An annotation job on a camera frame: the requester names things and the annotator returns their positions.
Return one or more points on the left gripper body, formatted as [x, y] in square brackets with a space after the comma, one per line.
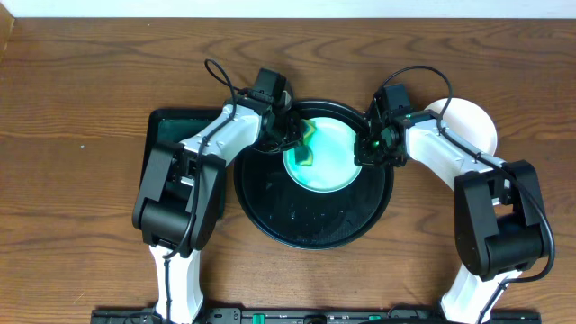
[288, 133]

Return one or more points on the light green plate top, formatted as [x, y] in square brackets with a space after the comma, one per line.
[333, 166]

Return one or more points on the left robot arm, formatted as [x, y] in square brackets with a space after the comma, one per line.
[176, 237]

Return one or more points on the white plate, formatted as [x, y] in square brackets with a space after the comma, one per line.
[468, 121]

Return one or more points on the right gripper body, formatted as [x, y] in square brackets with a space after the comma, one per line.
[375, 151]

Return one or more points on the green yellow sponge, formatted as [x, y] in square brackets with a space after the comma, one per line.
[303, 155]

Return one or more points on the black rectangular tray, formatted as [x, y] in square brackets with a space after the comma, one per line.
[173, 124]

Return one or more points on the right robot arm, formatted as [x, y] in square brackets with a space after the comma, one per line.
[501, 232]

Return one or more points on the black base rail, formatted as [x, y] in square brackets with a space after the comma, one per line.
[238, 316]

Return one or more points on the round black tray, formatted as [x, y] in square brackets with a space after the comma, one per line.
[300, 218]

